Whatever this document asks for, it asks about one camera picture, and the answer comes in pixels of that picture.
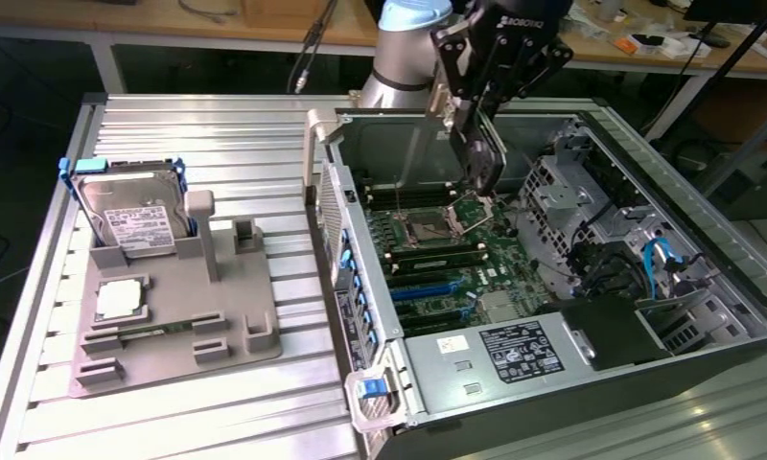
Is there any hard disk in blue carrier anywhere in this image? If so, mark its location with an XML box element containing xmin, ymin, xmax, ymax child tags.
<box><xmin>57</xmin><ymin>154</ymin><xmax>191</xmax><ymax>251</ymax></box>

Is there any black installed RAM stick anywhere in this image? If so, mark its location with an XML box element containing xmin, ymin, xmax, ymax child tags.
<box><xmin>387</xmin><ymin>250</ymin><xmax>486</xmax><ymax>276</ymax></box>

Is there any black expansion slot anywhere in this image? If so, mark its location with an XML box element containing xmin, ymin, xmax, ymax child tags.
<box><xmin>397</xmin><ymin>310</ymin><xmax>466</xmax><ymax>335</ymax></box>

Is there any metal disk bay cage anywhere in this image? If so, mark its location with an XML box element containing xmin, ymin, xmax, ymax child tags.
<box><xmin>515</xmin><ymin>142</ymin><xmax>616</xmax><ymax>294</ymax></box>

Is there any silver CPU chip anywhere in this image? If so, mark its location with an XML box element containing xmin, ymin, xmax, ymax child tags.
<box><xmin>94</xmin><ymin>281</ymin><xmax>149</xmax><ymax>319</ymax></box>

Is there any wooden desk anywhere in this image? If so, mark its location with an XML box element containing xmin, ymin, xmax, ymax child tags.
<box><xmin>0</xmin><ymin>0</ymin><xmax>767</xmax><ymax>79</ymax></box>

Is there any green motherboard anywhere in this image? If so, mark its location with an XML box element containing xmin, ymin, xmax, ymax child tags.
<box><xmin>356</xmin><ymin>181</ymin><xmax>555</xmax><ymax>337</ymax></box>

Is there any black slanted pole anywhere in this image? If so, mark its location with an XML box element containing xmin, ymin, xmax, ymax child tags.
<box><xmin>638</xmin><ymin>0</ymin><xmax>767</xmax><ymax>141</ymax></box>

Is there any grey coiled cable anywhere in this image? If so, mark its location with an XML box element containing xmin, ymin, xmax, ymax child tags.
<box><xmin>176</xmin><ymin>0</ymin><xmax>243</xmax><ymax>24</ymax></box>

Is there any grey case handle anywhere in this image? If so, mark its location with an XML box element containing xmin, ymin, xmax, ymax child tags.
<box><xmin>301</xmin><ymin>106</ymin><xmax>352</xmax><ymax>191</ymax></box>

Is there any grey power supply with label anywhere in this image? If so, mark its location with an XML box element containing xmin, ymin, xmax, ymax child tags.
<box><xmin>403</xmin><ymin>310</ymin><xmax>599</xmax><ymax>419</ymax></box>

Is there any metal socket cover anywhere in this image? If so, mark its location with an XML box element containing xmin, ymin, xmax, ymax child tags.
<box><xmin>444</xmin><ymin>190</ymin><xmax>503</xmax><ymax>237</ymax></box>

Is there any grey case latch blue tab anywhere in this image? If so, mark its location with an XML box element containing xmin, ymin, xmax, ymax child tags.
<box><xmin>344</xmin><ymin>365</ymin><xmax>407</xmax><ymax>433</ymax></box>

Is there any green RAM stick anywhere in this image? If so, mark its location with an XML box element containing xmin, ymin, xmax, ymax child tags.
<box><xmin>120</xmin><ymin>322</ymin><xmax>197</xmax><ymax>337</ymax></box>

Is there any black wire bundle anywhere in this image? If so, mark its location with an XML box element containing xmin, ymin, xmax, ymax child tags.
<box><xmin>564</xmin><ymin>242</ymin><xmax>655</xmax><ymax>304</ymax></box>

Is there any blue expansion slot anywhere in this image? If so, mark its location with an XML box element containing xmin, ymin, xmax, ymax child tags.
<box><xmin>388</xmin><ymin>282</ymin><xmax>459</xmax><ymax>303</ymax></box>

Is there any grey plastic parts rack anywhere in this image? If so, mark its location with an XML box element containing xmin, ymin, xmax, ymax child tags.
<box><xmin>68</xmin><ymin>189</ymin><xmax>287</xmax><ymax>399</ymax></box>

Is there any open black PC case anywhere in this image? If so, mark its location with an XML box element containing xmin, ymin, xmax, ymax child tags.
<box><xmin>301</xmin><ymin>98</ymin><xmax>767</xmax><ymax>460</ymax></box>

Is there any black RAM slot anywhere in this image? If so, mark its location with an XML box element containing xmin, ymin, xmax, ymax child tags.
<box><xmin>361</xmin><ymin>184</ymin><xmax>454</xmax><ymax>197</ymax></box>
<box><xmin>364</xmin><ymin>194</ymin><xmax>456</xmax><ymax>209</ymax></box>

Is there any hanging black cable metal plug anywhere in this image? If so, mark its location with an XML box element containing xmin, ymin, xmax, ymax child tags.
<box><xmin>285</xmin><ymin>0</ymin><xmax>341</xmax><ymax>96</ymax></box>

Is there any CPU socket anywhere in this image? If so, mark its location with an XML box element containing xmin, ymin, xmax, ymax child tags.
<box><xmin>400</xmin><ymin>210</ymin><xmax>456</xmax><ymax>246</ymax></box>

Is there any black monitor stand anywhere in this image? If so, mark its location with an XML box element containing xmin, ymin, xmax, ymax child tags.
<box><xmin>682</xmin><ymin>18</ymin><xmax>734</xmax><ymax>49</ymax></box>

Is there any light blue data wire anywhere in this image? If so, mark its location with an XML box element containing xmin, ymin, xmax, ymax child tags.
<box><xmin>640</xmin><ymin>236</ymin><xmax>678</xmax><ymax>302</ymax></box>

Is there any silver chipset heat sink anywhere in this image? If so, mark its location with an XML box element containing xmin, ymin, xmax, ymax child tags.
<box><xmin>478</xmin><ymin>292</ymin><xmax>520</xmax><ymax>323</ymax></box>

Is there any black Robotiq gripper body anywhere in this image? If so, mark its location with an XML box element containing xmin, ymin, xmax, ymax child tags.
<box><xmin>464</xmin><ymin>0</ymin><xmax>575</xmax><ymax>44</ymax></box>

